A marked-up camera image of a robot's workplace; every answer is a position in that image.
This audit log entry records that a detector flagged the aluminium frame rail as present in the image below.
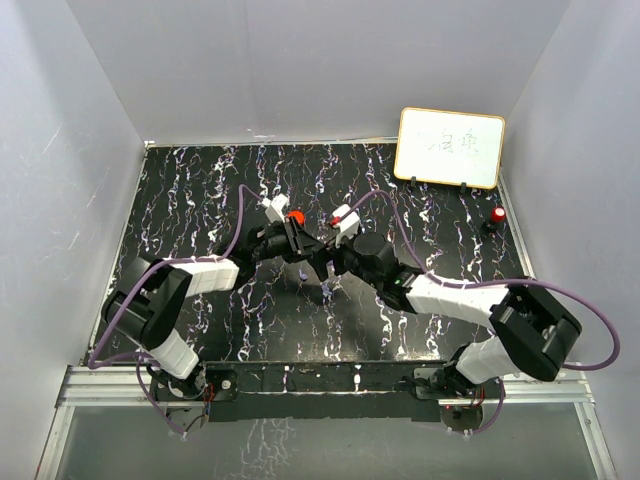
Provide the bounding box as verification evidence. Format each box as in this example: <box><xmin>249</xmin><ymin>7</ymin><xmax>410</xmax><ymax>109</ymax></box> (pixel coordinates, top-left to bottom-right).
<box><xmin>37</xmin><ymin>366</ymin><xmax>616</xmax><ymax>479</ymax></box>

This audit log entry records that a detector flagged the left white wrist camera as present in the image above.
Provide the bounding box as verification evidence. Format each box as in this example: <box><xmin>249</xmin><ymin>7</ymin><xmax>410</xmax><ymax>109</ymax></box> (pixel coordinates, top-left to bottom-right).
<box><xmin>260</xmin><ymin>194</ymin><xmax>289</xmax><ymax>223</ymax></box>

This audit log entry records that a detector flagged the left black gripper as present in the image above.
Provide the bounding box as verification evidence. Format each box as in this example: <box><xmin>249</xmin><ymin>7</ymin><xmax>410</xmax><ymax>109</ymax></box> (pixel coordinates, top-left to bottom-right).
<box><xmin>251</xmin><ymin>216</ymin><xmax>319</xmax><ymax>264</ymax></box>

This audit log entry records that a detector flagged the red earbud charging case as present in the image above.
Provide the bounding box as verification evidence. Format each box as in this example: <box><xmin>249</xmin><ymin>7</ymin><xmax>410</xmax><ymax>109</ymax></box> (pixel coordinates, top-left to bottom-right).
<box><xmin>287</xmin><ymin>210</ymin><xmax>305</xmax><ymax>226</ymax></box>

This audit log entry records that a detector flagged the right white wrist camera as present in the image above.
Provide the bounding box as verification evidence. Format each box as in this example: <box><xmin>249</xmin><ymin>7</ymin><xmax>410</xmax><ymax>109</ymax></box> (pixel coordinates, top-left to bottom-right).
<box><xmin>329</xmin><ymin>204</ymin><xmax>360</xmax><ymax>248</ymax></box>

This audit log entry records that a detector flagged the red emergency stop button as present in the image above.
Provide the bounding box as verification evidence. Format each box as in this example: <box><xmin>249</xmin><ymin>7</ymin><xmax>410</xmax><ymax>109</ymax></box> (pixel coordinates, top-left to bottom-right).
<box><xmin>483</xmin><ymin>206</ymin><xmax>506</xmax><ymax>234</ymax></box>

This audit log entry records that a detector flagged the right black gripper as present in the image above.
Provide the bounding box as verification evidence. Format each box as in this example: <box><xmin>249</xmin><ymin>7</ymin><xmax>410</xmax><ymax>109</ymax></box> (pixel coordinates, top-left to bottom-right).
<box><xmin>310</xmin><ymin>229</ymin><xmax>382</xmax><ymax>289</ymax></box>

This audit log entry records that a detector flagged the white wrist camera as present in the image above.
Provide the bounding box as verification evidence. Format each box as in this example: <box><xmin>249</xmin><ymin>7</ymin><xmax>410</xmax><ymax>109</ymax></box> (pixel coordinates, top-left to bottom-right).
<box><xmin>260</xmin><ymin>194</ymin><xmax>289</xmax><ymax>223</ymax></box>
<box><xmin>329</xmin><ymin>204</ymin><xmax>360</xmax><ymax>248</ymax></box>

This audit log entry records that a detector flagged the small whiteboard with wooden frame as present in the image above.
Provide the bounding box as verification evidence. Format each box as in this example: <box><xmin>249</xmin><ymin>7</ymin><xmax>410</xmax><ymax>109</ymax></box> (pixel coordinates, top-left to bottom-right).
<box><xmin>393</xmin><ymin>107</ymin><xmax>506</xmax><ymax>190</ymax></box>

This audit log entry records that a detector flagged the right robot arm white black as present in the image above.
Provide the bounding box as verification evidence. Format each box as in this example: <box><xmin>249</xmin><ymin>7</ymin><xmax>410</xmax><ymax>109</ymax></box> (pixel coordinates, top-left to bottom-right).
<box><xmin>316</xmin><ymin>233</ymin><xmax>582</xmax><ymax>397</ymax></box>

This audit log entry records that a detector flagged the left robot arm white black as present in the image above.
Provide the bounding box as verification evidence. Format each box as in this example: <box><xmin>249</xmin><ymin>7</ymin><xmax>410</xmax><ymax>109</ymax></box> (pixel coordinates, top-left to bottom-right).
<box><xmin>101</xmin><ymin>217</ymin><xmax>331</xmax><ymax>399</ymax></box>

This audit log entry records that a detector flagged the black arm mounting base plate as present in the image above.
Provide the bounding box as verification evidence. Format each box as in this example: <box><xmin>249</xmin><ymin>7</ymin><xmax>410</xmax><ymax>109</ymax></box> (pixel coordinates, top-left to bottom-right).
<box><xmin>146</xmin><ymin>360</ymin><xmax>505</xmax><ymax>429</ymax></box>

